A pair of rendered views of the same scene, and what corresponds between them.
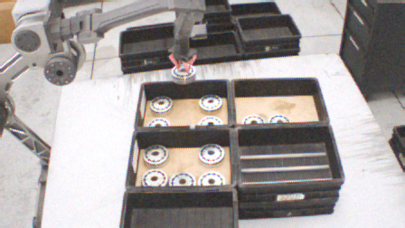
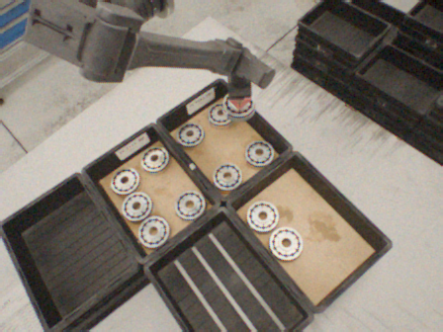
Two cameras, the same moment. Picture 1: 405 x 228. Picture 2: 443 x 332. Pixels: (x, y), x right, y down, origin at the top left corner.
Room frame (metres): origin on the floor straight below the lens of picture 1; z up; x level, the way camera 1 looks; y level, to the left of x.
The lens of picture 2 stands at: (1.05, -0.41, 1.89)
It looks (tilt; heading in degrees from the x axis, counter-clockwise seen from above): 64 degrees down; 59
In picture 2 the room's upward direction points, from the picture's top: 10 degrees counter-clockwise
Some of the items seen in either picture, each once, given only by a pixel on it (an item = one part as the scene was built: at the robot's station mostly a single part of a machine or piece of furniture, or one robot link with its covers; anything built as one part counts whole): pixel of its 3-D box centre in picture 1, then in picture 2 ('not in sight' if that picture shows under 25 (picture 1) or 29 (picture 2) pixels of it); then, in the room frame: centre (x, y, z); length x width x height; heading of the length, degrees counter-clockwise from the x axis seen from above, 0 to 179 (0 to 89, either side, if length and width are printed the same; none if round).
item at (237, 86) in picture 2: (182, 46); (239, 76); (1.45, 0.08, 1.16); 0.10 x 0.07 x 0.07; 51
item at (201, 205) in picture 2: (211, 153); (190, 205); (1.14, -0.01, 0.86); 0.10 x 0.10 x 0.01
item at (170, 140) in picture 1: (182, 167); (152, 193); (1.07, 0.10, 0.87); 0.40 x 0.30 x 0.11; 88
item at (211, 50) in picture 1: (210, 64); (391, 96); (2.44, -0.06, 0.31); 0.40 x 0.30 x 0.34; 95
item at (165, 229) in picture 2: (211, 182); (153, 231); (1.00, -0.01, 0.86); 0.10 x 0.10 x 0.01
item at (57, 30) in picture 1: (60, 30); not in sight; (1.19, 0.46, 1.45); 0.09 x 0.08 x 0.12; 5
